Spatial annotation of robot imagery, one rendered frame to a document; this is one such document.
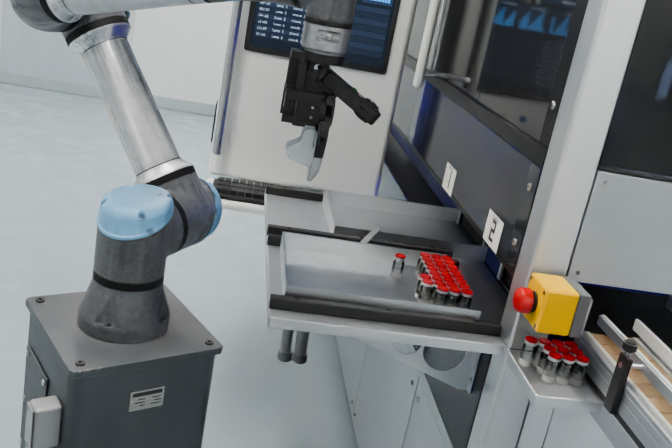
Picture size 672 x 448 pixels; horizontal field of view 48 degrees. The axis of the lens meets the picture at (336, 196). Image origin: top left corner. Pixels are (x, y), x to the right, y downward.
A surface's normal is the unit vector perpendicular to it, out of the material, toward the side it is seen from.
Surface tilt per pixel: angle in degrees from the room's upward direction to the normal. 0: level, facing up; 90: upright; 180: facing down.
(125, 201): 7
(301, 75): 90
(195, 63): 90
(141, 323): 72
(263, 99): 90
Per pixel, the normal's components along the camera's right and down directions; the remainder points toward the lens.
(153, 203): 0.13, -0.91
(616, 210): 0.10, 0.30
